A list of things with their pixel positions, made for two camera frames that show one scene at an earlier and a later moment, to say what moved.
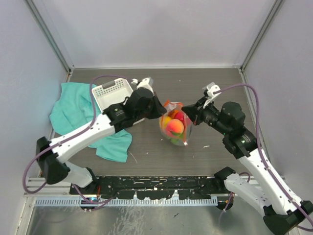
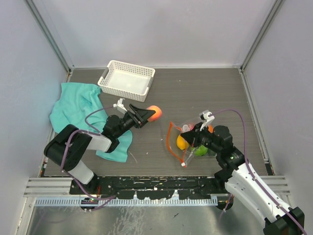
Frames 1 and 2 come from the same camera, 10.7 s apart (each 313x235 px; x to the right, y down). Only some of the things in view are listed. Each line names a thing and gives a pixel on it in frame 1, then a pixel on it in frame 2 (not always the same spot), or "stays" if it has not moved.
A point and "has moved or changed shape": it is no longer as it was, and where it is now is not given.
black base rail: (159, 187) stays
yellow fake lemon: (167, 119) → (182, 143)
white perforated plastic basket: (110, 92) → (128, 81)
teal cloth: (76, 107) stays
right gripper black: (195, 111) → (189, 136)
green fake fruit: (175, 141) → (201, 150)
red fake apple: (180, 115) → (186, 128)
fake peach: (175, 126) has moved or changed shape
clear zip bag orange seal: (175, 126) → (181, 149)
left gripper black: (160, 109) → (138, 122)
